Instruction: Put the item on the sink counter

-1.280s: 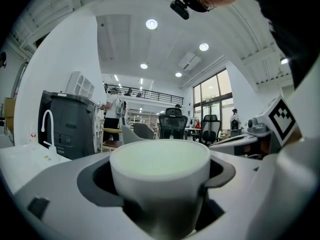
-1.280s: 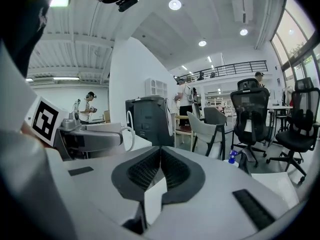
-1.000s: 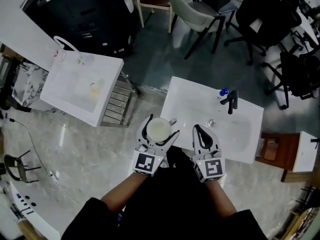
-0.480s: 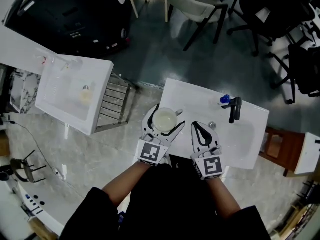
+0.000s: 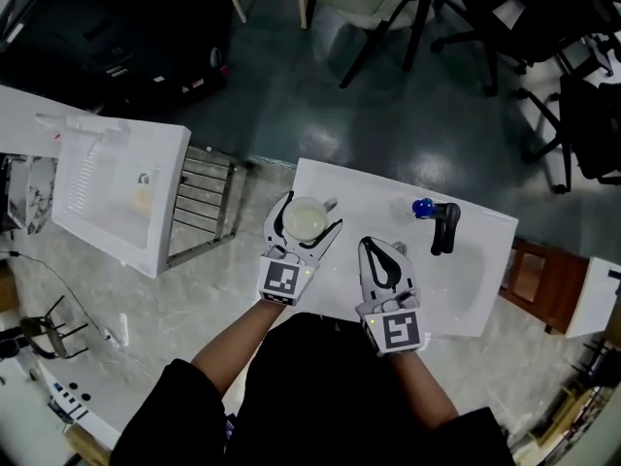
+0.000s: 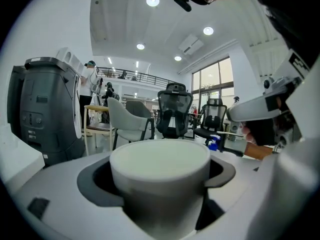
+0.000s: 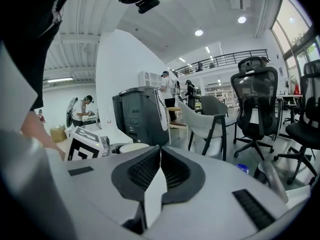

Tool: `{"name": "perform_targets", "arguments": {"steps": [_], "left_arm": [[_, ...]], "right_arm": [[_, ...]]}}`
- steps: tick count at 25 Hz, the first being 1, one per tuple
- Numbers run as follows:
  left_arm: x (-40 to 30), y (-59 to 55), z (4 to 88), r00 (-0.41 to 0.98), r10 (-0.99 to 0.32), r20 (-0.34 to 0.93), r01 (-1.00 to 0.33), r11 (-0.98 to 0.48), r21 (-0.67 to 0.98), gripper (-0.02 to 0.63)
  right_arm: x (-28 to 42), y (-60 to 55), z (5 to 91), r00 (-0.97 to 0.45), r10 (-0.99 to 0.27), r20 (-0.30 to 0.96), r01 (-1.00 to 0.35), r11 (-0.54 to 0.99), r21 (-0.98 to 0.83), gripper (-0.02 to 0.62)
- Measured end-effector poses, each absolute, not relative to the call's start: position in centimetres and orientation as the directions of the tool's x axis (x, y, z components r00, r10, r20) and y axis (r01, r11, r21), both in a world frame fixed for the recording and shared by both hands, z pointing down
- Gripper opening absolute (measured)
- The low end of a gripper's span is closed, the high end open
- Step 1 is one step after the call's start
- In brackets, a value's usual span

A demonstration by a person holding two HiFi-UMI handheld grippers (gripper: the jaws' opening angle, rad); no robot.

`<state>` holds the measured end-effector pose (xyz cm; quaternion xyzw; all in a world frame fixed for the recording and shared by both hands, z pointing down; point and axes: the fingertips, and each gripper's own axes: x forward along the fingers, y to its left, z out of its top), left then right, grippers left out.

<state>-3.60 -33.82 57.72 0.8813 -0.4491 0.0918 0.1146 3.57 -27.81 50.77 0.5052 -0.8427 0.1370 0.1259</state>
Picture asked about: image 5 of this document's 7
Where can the marble patterned slab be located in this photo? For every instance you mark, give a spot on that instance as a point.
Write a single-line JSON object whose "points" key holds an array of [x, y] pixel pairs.
{"points": [[34, 192]]}

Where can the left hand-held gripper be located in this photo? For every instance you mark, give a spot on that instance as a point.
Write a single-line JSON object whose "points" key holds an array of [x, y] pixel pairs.
{"points": [[284, 277]]}

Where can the small black faucet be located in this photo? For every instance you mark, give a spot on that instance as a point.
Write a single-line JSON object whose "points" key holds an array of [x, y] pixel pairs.
{"points": [[615, 276]]}

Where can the black mesh office chair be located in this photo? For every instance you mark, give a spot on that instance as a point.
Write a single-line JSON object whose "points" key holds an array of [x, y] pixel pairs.
{"points": [[587, 129]]}

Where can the white desk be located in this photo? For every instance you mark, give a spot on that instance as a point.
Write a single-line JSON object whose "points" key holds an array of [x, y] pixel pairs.
{"points": [[29, 415]]}

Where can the person's right forearm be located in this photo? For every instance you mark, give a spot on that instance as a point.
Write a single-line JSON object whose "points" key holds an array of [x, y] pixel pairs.
{"points": [[422, 391]]}

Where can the small white sink basin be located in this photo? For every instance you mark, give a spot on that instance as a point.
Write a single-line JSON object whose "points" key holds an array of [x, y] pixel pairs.
{"points": [[594, 299]]}

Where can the wide white sink basin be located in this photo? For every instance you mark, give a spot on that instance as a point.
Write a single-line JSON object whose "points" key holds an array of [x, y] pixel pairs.
{"points": [[339, 279]]}

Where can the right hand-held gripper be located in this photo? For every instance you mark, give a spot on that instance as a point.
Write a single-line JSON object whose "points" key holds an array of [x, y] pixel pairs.
{"points": [[395, 330]]}

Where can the blue-capped bottle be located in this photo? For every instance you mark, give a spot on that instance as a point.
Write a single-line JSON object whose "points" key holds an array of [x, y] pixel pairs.
{"points": [[423, 208]]}

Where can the black sink faucet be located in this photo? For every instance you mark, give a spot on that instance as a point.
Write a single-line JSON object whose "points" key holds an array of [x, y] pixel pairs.
{"points": [[444, 231]]}

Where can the white sink with ribbed drainer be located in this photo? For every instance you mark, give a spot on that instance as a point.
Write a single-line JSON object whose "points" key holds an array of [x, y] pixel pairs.
{"points": [[107, 202]]}

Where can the person's left forearm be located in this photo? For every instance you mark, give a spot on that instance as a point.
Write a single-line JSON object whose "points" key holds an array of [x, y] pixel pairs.
{"points": [[238, 347]]}

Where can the large black cabinet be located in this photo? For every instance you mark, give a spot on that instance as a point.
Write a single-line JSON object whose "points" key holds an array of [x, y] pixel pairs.
{"points": [[111, 32]]}

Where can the white power strip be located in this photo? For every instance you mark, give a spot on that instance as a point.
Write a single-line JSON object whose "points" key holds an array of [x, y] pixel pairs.
{"points": [[107, 333]]}

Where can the black office chair white label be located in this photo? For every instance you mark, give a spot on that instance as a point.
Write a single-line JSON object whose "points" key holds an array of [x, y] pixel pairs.
{"points": [[533, 12]]}

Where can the brown wooden sink stand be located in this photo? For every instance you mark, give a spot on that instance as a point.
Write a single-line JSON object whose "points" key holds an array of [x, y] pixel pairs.
{"points": [[543, 284]]}

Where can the black metal stool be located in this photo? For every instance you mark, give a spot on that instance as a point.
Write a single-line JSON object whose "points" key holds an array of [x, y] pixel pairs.
{"points": [[48, 333]]}

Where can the white cup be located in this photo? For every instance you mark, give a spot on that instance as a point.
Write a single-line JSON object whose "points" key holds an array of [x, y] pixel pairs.
{"points": [[305, 220]]}

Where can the person's black clothing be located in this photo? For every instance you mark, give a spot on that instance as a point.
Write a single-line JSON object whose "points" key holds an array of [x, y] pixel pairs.
{"points": [[310, 396]]}

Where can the round metal sink drain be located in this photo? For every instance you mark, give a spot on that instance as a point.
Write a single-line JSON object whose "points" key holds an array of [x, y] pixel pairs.
{"points": [[400, 246]]}

